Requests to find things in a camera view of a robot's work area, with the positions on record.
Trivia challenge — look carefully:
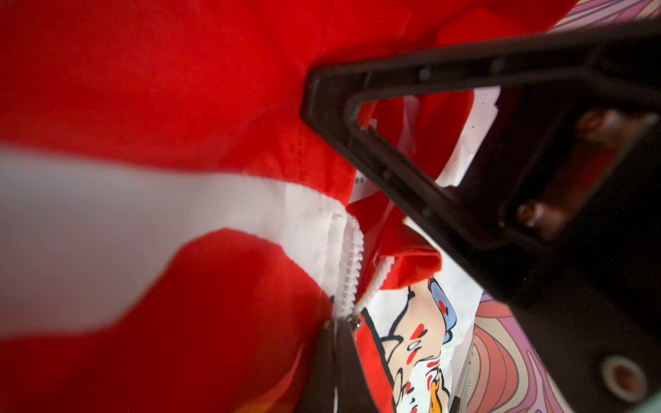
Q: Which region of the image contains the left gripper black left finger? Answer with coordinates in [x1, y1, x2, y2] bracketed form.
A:
[295, 320, 336, 413]

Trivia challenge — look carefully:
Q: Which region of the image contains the rainbow red white kids jacket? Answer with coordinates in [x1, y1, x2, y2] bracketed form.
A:
[1, 1, 573, 412]

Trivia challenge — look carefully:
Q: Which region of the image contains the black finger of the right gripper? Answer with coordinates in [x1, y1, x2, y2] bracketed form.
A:
[300, 20, 661, 311]

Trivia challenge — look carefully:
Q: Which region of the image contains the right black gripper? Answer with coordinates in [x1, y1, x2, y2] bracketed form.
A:
[454, 84, 660, 412]

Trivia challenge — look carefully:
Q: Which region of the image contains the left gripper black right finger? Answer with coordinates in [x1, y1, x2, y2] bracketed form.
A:
[335, 318, 379, 413]

